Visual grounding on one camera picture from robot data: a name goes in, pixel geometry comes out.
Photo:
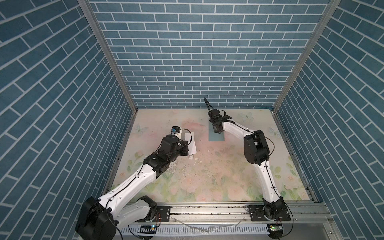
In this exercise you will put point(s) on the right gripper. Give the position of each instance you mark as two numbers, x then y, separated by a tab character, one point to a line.
214	129

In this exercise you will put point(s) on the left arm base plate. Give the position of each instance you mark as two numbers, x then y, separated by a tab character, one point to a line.
162	213

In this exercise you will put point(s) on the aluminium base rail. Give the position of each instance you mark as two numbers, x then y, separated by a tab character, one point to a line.
227	213

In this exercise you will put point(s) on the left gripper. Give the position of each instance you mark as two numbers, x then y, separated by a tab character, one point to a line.
184	145

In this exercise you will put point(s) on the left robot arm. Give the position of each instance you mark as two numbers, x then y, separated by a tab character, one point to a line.
102	218

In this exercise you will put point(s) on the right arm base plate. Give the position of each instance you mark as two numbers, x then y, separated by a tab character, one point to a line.
258	214

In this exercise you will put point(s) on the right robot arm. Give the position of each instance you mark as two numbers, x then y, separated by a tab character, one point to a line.
257	153

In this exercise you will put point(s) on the teal envelope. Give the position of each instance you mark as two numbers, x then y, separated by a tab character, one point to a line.
215	137

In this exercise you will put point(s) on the white letter paper blue border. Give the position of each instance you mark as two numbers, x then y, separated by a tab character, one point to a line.
190	138

